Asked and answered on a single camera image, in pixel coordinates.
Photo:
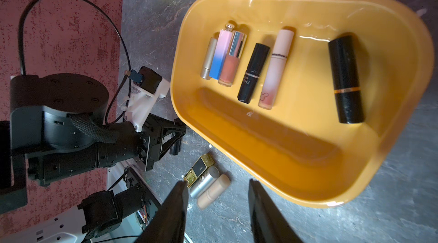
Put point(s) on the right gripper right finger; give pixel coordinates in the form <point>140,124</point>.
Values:
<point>267,223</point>

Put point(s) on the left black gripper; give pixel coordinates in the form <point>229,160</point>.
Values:
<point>157,137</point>

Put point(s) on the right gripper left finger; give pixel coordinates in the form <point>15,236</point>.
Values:
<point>168,225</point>

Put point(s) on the bronze gold lipstick tube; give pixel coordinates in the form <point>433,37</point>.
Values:
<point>207,63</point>

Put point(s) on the pink blue gradient lipstick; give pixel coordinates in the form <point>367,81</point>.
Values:
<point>221,50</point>

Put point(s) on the silver cap coral lip gloss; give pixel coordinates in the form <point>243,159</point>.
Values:
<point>232,59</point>

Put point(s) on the black round lipstick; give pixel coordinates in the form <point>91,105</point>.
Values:
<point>253,71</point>

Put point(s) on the pink beige lip gloss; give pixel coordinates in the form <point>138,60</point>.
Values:
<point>276,68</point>

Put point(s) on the yellow plastic storage box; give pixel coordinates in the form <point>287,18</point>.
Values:
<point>299,148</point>

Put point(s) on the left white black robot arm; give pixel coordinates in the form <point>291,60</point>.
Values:
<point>56,130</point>

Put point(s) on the gold black square lipstick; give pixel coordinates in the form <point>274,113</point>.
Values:
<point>197,170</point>

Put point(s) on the silver lipstick tube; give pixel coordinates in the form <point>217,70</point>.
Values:
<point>204,182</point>

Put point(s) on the beige lipstick tube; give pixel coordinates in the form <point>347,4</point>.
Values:
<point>213,192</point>

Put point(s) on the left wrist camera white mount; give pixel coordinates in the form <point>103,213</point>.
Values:
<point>147,87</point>

